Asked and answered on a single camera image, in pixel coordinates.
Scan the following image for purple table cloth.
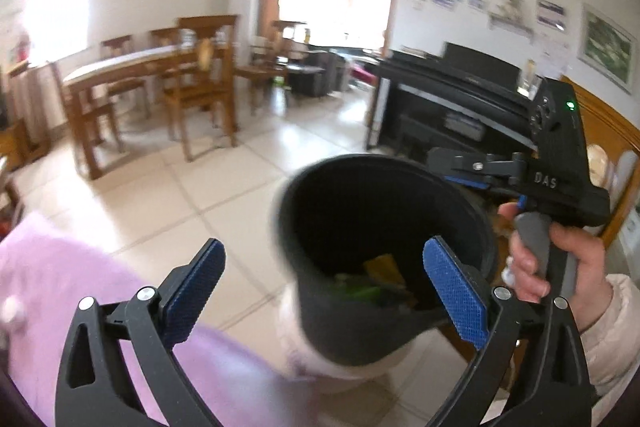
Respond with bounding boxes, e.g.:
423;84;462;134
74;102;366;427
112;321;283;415
1;215;318;426

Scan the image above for wooden chair behind table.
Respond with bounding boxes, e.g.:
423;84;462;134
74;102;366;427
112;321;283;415
98;33;151;120

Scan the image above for right hand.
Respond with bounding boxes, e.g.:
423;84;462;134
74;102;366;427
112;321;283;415
497;200;614;334

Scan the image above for white standing air conditioner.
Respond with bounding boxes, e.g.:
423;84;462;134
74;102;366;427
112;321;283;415
229;0;259;65

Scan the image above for wooden dining chair front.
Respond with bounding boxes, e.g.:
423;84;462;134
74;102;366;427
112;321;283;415
163;15;239;161

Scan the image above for wooden chair by doorway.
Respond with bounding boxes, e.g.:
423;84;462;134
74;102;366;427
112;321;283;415
234;20;308;115

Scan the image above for framed green landscape picture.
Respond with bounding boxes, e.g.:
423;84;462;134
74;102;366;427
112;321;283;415
578;3;638;93

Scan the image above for black upright piano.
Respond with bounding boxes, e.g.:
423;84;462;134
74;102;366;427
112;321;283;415
364;42;536;161

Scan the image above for black trash bin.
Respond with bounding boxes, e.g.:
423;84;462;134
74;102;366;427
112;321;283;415
274;154;498;366

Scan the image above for wooden dining table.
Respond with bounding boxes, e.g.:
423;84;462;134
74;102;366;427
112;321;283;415
62;44;177;180

